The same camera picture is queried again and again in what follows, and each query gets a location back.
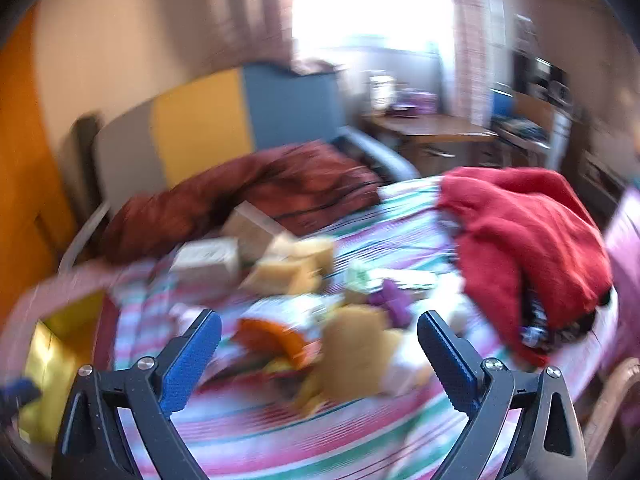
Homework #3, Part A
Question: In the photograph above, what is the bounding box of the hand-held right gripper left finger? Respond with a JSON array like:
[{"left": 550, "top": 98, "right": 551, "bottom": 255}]
[{"left": 52, "top": 308, "right": 223, "bottom": 480}]

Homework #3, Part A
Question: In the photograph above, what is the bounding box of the grey chair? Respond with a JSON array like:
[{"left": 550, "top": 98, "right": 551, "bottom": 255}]
[{"left": 335, "top": 127, "right": 421, "bottom": 183}]

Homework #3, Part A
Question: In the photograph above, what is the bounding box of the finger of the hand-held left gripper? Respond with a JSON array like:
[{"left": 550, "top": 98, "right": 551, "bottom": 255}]
[{"left": 0, "top": 377, "right": 42, "bottom": 411}]

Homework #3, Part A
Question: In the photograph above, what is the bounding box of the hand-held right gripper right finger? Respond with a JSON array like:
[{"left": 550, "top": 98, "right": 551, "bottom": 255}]
[{"left": 416, "top": 310, "right": 588, "bottom": 480}]

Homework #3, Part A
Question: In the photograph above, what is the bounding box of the striped bed sheet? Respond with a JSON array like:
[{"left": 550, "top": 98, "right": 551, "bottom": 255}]
[{"left": 50, "top": 175, "right": 621, "bottom": 480}]

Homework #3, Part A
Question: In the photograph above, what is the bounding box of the grey yellow blue headboard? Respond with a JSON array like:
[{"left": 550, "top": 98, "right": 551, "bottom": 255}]
[{"left": 75, "top": 62, "right": 346, "bottom": 211}]

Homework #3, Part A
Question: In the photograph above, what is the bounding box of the purple plastic packet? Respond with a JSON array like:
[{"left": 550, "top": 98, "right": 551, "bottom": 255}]
[{"left": 367, "top": 279, "right": 416, "bottom": 326}]

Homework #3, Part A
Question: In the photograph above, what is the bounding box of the red sweater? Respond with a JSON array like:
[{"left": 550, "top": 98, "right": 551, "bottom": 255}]
[{"left": 437, "top": 166, "right": 613, "bottom": 368}]

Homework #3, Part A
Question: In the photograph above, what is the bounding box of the maroon padded jacket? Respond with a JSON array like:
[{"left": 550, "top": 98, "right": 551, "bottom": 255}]
[{"left": 100, "top": 141, "right": 383, "bottom": 263}]

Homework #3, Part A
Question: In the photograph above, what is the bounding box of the brown cardboard box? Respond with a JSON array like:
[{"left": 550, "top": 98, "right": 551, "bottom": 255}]
[{"left": 512, "top": 91, "right": 556, "bottom": 133}]

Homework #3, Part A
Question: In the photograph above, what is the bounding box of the pink cloth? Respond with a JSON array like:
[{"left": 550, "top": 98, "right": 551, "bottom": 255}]
[{"left": 600, "top": 180, "right": 640, "bottom": 361}]

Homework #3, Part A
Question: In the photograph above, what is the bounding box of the wicker chair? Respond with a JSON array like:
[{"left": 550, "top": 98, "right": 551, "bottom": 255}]
[{"left": 580, "top": 357, "right": 640, "bottom": 461}]

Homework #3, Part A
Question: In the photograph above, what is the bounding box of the orange snack packet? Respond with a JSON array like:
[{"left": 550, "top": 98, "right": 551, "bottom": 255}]
[{"left": 234, "top": 316, "right": 321, "bottom": 368}]

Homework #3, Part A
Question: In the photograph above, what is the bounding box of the checked curtain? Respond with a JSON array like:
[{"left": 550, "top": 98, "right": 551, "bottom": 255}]
[
  {"left": 450, "top": 0, "right": 506, "bottom": 126},
  {"left": 225, "top": 0, "right": 301, "bottom": 71}
]

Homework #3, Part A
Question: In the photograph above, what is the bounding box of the purple box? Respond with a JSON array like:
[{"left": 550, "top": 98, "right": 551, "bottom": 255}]
[{"left": 390, "top": 91, "right": 436, "bottom": 118}]

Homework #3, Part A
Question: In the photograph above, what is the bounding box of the orange wooden wardrobe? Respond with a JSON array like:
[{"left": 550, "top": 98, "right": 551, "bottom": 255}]
[{"left": 0, "top": 10, "right": 81, "bottom": 311}]

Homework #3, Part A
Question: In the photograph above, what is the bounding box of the wooden desk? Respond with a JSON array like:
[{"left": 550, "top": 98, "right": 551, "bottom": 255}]
[{"left": 362, "top": 112, "right": 501, "bottom": 181}]

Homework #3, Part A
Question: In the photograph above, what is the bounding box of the white bed rail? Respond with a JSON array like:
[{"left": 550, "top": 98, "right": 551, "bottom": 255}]
[{"left": 60, "top": 200, "right": 112, "bottom": 273}]

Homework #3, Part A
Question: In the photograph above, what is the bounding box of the white box on desk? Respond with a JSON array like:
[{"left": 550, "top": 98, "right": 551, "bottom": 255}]
[{"left": 367, "top": 74, "right": 398, "bottom": 111}]

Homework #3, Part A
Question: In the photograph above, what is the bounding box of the white soft item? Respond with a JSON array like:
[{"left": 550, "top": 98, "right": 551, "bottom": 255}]
[{"left": 385, "top": 345, "right": 433, "bottom": 393}]

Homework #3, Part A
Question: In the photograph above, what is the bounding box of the dark printed cloth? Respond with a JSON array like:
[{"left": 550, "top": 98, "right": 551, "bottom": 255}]
[{"left": 517, "top": 295, "right": 601, "bottom": 356}]

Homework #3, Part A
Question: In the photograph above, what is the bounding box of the blue plastic container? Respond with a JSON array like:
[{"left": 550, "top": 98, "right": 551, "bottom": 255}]
[{"left": 490, "top": 87, "right": 516, "bottom": 121}]

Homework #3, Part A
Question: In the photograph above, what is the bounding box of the pink storage box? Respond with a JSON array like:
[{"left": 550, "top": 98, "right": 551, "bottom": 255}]
[{"left": 0, "top": 262, "right": 121, "bottom": 453}]

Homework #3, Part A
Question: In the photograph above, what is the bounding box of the small green white carton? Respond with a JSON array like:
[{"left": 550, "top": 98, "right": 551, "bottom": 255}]
[{"left": 346, "top": 259, "right": 383, "bottom": 293}]

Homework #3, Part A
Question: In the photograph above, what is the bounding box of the black appliance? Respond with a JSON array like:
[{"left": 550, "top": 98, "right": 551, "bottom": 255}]
[{"left": 512, "top": 50, "right": 571, "bottom": 106}]

